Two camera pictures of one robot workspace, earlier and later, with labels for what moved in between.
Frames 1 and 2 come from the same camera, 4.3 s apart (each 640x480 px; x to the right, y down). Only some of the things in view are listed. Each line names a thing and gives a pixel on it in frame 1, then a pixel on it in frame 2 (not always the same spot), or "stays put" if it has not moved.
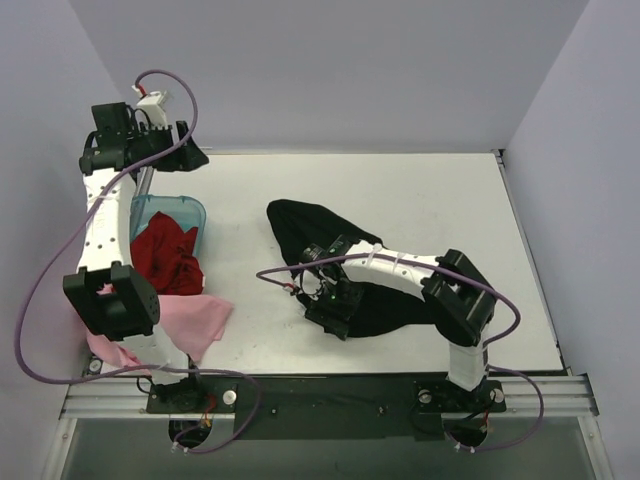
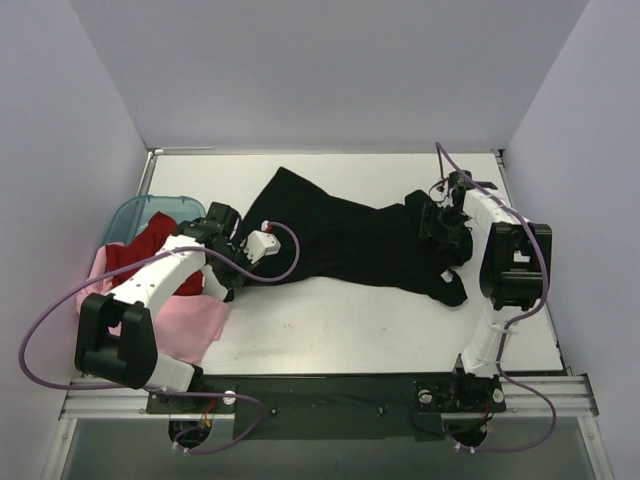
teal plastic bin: x=187 y=211 stays put
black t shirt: x=385 y=310 → x=324 y=237
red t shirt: x=164 y=254 stays put
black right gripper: x=327 y=316 → x=430 y=220
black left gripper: x=176 y=148 → x=232 y=267
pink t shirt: x=192 y=320 stays put
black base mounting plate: x=326 y=408 stays put
